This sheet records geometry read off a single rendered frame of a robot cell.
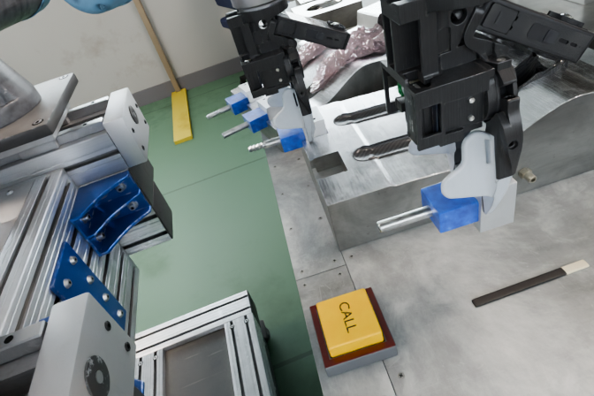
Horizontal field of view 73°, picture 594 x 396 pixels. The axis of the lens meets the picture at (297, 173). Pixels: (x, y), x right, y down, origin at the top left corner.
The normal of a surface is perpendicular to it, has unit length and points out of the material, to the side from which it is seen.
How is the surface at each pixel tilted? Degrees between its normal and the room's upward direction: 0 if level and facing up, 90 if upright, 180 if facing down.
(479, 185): 79
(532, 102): 23
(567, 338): 0
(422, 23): 90
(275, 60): 90
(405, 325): 0
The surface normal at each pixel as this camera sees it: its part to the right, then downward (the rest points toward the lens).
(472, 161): 0.14, 0.40
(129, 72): 0.27, 0.53
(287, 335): -0.24, -0.77
